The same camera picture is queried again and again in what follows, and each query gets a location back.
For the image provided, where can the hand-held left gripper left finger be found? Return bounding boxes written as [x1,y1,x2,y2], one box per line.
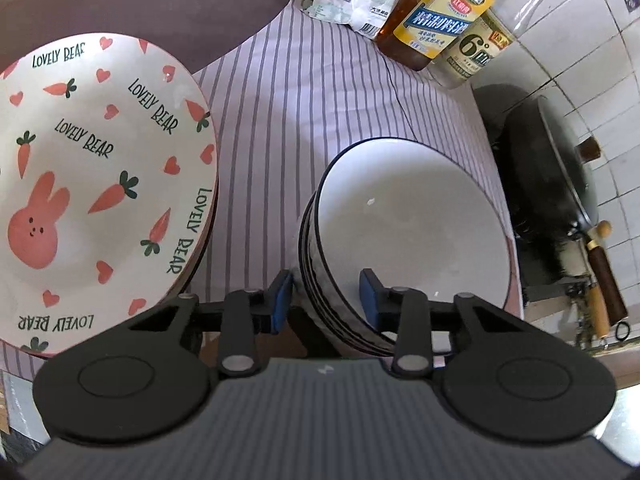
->
[129,269,296,379]

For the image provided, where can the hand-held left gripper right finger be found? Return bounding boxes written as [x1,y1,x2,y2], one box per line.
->
[359,268,519,379]

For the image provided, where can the white bowl with dark rim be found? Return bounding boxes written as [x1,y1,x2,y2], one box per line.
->
[301,195,398,357]
[315,137,512,357]
[298,210,383,359]

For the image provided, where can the white carrot print plate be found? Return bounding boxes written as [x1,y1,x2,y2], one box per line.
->
[0,32,219,359]

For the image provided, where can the purple striped cloth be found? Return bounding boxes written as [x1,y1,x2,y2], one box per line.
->
[0,7,526,377]

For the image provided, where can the black stove top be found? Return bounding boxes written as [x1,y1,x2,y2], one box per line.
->
[515,220,596,307]

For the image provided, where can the black wok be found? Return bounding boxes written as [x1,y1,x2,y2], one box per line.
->
[472,85,630,339]

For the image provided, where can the clear vinegar bottle yellow cap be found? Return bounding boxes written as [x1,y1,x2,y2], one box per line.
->
[432,0,559,90]

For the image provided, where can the yellow label cooking wine bottle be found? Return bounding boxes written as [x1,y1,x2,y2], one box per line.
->
[375,0,501,72]

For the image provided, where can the dark brown mat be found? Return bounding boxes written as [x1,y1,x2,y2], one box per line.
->
[0,0,294,74]

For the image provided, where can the thin black cable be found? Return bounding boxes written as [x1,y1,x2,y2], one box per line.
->
[376,49,417,142]

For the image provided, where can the wooden handled utensil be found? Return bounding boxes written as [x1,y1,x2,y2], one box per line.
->
[586,280,613,339]

